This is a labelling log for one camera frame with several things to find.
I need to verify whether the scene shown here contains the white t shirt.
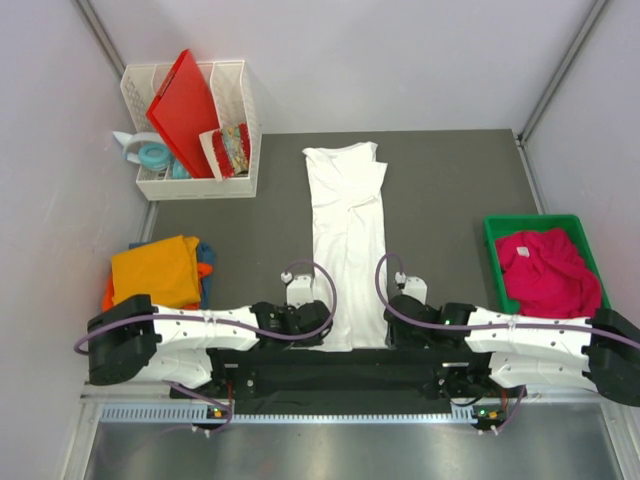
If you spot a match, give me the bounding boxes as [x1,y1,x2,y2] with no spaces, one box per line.
[303,142,387,352]

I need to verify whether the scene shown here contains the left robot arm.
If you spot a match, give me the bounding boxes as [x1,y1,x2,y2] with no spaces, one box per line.
[75,294,335,397]

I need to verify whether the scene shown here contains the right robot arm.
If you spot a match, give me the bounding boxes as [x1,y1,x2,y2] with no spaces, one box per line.
[383,294,639,407]

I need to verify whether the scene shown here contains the green plastic bin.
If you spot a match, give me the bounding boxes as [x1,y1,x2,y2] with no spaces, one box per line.
[484,214,611,314]

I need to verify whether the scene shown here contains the pink t shirt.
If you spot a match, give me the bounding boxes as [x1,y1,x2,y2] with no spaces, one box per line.
[495,228,602,319]

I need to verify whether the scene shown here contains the red patterned booklet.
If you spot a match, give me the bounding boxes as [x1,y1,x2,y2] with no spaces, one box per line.
[199,123,251,182]

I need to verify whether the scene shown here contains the light blue headphones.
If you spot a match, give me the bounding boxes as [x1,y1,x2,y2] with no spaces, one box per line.
[112,131,191,180]

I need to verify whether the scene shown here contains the white file organizer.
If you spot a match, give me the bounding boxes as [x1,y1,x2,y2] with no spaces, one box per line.
[120,60,262,201]

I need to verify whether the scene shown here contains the red plastic folder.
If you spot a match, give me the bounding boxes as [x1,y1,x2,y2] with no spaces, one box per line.
[146,49,219,178]

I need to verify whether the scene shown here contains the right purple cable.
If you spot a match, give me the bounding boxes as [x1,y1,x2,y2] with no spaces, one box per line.
[375,253,640,431]

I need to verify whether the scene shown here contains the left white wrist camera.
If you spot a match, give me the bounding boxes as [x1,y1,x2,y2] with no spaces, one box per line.
[281,271,315,308]

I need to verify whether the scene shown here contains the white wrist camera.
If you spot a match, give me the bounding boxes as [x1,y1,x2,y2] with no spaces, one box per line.
[281,271,315,308]
[394,272,428,304]

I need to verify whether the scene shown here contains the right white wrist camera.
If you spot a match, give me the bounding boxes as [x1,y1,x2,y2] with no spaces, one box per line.
[394,272,428,304]

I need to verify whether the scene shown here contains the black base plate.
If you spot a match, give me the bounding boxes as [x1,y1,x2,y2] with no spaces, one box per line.
[195,349,516,400]

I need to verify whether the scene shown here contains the white cable duct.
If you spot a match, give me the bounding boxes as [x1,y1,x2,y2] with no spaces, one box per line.
[99,403,501,425]

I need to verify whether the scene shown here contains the aluminium frame rail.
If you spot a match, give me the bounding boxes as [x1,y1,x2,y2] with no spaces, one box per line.
[517,0,614,146]

